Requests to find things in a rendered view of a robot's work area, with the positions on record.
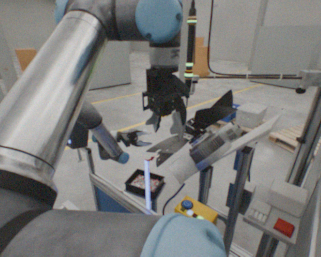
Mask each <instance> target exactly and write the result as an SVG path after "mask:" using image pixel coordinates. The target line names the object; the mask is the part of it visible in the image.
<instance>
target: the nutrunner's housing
mask: <svg viewBox="0 0 321 257"><path fill-rule="evenodd" d="M188 16H189V17H194V16H196V9H195V1H192V2H191V7H190V9H189V12H188ZM185 84H186V85H187V86H188V87H189V88H190V91H191V87H192V80H191V79H185Z"/></svg>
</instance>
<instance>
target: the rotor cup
mask: <svg viewBox="0 0 321 257"><path fill-rule="evenodd" d="M191 120H192V121H194V117H192V118H191V119H189V120H188V121H186V128H185V133H187V134H190V135H192V136H194V138H192V139H191V140H190V142H189V144H192V143H194V142H195V141H196V140H197V139H198V138H200V137H201V136H202V135H204V134H205V133H207V130H204V131H201V130H200V128H196V127H193V126H191V124H192V121H191Z"/></svg>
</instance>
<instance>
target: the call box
mask: <svg viewBox="0 0 321 257"><path fill-rule="evenodd" d="M186 199H187V200H188V201H190V202H191V203H192V206H191V207H190V208H185V210H184V211H181V210H180V208H181V207H182V206H183V205H182V202H183V201H184V200H186ZM189 210H191V211H192V212H193V213H192V214H191V215H189V214H188V213H187V212H188V211H189ZM174 213H180V214H183V215H185V216H186V217H192V215H193V214H194V213H196V214H198V216H197V217H196V218H198V217H199V216H201V217H202V218H203V220H207V221H209V222H211V223H212V224H213V225H214V226H215V227H216V224H217V218H218V213H217V212H216V211H214V210H212V209H210V208H209V207H207V206H205V205H203V204H201V203H199V202H198V201H196V200H194V199H192V198H190V197H188V196H185V197H184V198H183V199H182V200H181V201H180V202H179V203H178V204H177V205H176V206H175V208H174ZM193 218H194V217H193Z"/></svg>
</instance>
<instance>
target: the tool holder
mask: <svg viewBox="0 0 321 257"><path fill-rule="evenodd" d="M199 78H200V76H199V75H197V76H194V77H193V79H192V90H191V91H190V92H189V95H193V94H194V92H195V84H197V83H198V80H199Z"/></svg>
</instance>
